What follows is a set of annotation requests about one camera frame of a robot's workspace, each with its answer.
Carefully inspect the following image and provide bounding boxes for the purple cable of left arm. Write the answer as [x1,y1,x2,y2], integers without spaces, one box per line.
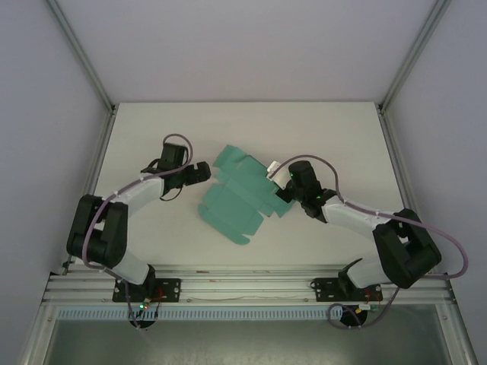
[82,132,196,332]

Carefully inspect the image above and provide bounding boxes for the teal paper box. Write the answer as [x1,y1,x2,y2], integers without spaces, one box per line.
[197,144,296,247]

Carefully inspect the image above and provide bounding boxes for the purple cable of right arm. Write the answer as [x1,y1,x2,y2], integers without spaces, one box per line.
[272,154,469,331]

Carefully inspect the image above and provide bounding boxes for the aluminium frame post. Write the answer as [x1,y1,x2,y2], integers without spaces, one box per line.
[376,0,452,111]
[47,0,117,113]

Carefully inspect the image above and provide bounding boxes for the slotted grey cable duct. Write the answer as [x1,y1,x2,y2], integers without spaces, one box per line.
[56,306,381,321]

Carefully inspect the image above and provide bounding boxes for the thin black cable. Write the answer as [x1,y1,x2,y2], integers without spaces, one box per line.
[158,186,183,202]

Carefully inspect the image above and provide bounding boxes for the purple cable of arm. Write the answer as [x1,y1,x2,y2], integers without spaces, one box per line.
[272,154,469,331]
[82,132,196,332]

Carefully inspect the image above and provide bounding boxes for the aluminium side rail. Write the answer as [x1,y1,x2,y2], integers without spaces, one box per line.
[377,106,433,275]
[60,108,117,275]

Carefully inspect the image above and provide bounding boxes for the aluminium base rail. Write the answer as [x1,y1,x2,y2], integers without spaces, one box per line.
[41,264,457,305]

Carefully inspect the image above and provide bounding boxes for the aluminium frame leg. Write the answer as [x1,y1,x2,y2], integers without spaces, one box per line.
[21,302,58,365]
[437,302,480,365]

